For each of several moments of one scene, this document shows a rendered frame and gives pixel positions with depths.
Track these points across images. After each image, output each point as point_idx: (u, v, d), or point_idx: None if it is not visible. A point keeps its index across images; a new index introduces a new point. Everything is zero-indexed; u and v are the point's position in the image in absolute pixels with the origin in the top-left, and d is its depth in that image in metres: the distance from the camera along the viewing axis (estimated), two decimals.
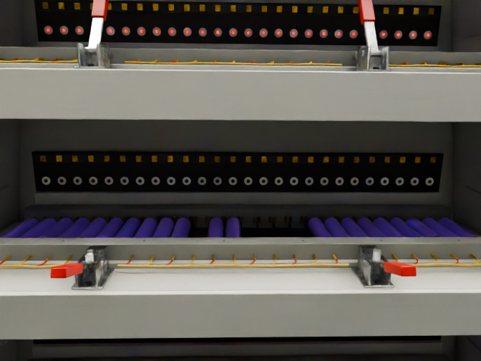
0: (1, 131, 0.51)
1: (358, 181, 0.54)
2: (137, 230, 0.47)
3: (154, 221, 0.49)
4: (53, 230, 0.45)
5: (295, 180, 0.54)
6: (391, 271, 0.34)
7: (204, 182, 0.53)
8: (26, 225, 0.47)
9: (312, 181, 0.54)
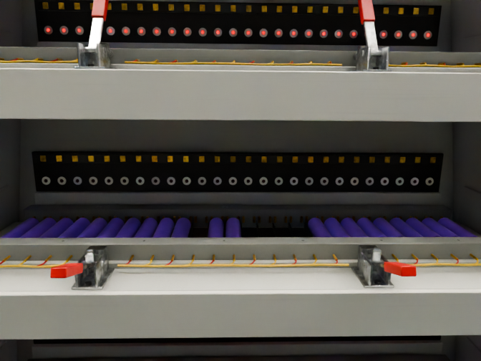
0: (1, 131, 0.51)
1: (358, 181, 0.54)
2: (137, 230, 0.47)
3: (154, 221, 0.49)
4: (53, 230, 0.45)
5: (295, 180, 0.54)
6: (391, 271, 0.34)
7: (204, 182, 0.53)
8: (26, 225, 0.47)
9: (312, 181, 0.54)
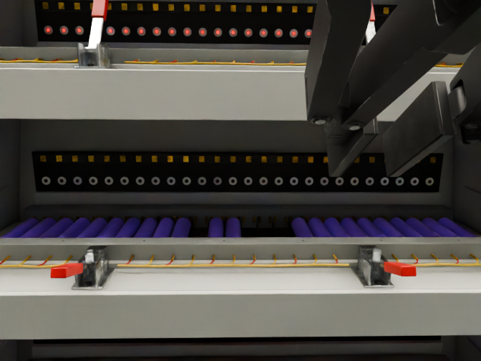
0: (1, 131, 0.51)
1: (358, 181, 0.54)
2: (137, 230, 0.47)
3: (154, 221, 0.49)
4: (53, 230, 0.45)
5: (295, 180, 0.54)
6: (391, 271, 0.34)
7: (204, 182, 0.53)
8: (26, 225, 0.47)
9: (312, 181, 0.54)
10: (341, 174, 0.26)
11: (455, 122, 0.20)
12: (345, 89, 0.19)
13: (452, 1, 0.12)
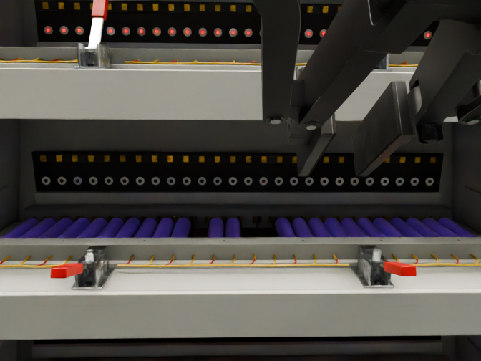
0: (1, 131, 0.51)
1: (358, 181, 0.54)
2: (137, 230, 0.47)
3: (154, 221, 0.49)
4: (53, 230, 0.45)
5: (295, 180, 0.54)
6: (391, 271, 0.34)
7: (204, 182, 0.53)
8: (26, 225, 0.47)
9: (312, 181, 0.54)
10: (309, 174, 0.26)
11: (414, 122, 0.20)
12: (300, 89, 0.19)
13: (381, 1, 0.12)
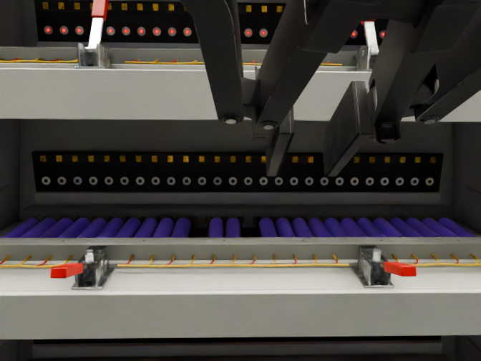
0: (1, 131, 0.51)
1: (358, 181, 0.54)
2: (137, 230, 0.47)
3: (154, 221, 0.49)
4: (53, 230, 0.45)
5: (295, 180, 0.54)
6: (391, 271, 0.34)
7: (204, 182, 0.53)
8: (26, 225, 0.47)
9: (312, 181, 0.54)
10: (278, 174, 0.26)
11: (373, 121, 0.20)
12: (257, 89, 0.19)
13: (310, 0, 0.12)
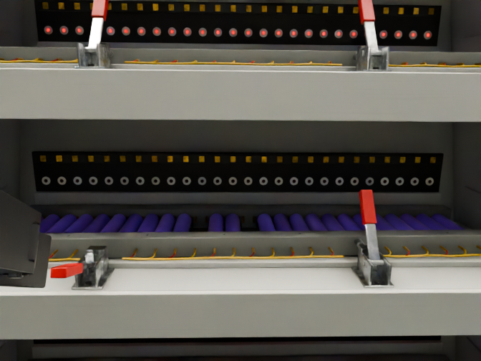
0: (1, 131, 0.51)
1: (358, 181, 0.54)
2: (139, 225, 0.49)
3: (156, 217, 0.50)
4: (58, 226, 0.46)
5: (295, 180, 0.54)
6: (371, 223, 0.39)
7: (204, 182, 0.53)
8: None
9: (312, 181, 0.54)
10: None
11: None
12: None
13: None
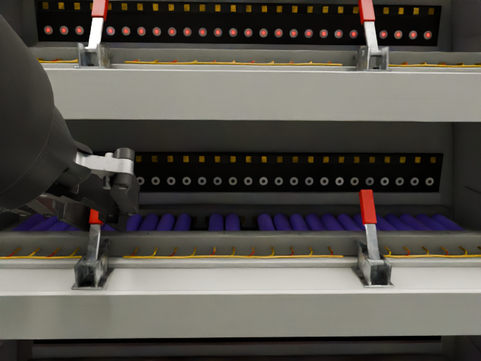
0: None
1: (358, 181, 0.54)
2: (139, 225, 0.49)
3: (156, 217, 0.50)
4: (59, 225, 0.46)
5: (295, 180, 0.54)
6: (371, 223, 0.39)
7: (204, 182, 0.53)
8: (32, 220, 0.48)
9: (312, 181, 0.54)
10: None
11: None
12: None
13: None
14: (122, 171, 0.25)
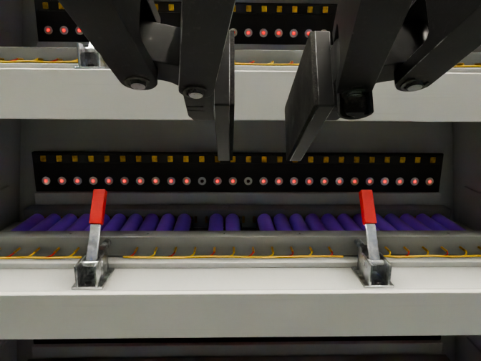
0: (1, 131, 0.51)
1: (358, 181, 0.54)
2: (139, 225, 0.49)
3: (156, 217, 0.50)
4: (59, 225, 0.46)
5: (295, 180, 0.54)
6: (371, 223, 0.39)
7: (204, 182, 0.53)
8: (32, 220, 0.48)
9: (312, 181, 0.54)
10: (287, 104, 0.21)
11: None
12: (376, 53, 0.13)
13: None
14: None
